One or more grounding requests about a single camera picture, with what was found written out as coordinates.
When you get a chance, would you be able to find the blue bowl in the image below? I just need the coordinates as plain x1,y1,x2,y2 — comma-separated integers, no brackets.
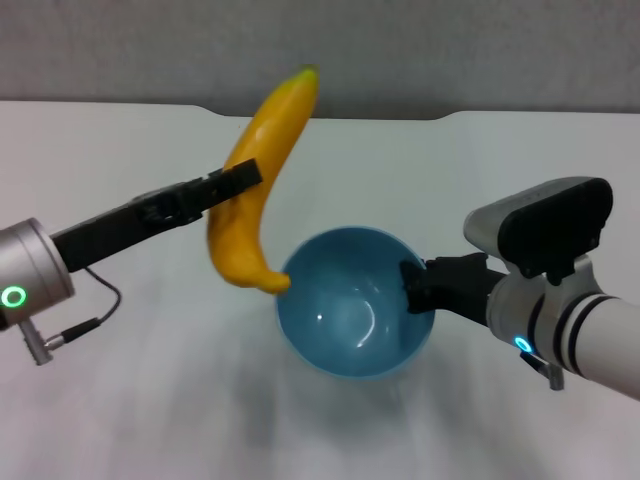
276,225,436,384

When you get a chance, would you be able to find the yellow banana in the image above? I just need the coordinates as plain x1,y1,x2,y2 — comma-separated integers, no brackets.
206,64,321,295

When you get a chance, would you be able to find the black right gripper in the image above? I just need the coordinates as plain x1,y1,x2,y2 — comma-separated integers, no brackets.
398,252,504,331

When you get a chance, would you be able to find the silver right arm cable plug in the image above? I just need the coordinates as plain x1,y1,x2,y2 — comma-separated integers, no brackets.
518,351,566,391

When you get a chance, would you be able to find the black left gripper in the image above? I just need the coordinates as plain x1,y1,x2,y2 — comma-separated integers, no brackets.
51,158,264,274

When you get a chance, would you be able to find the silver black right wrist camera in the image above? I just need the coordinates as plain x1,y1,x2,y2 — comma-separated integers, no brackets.
463,176,615,287

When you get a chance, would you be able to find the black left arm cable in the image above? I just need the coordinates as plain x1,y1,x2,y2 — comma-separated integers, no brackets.
44,266,124,351

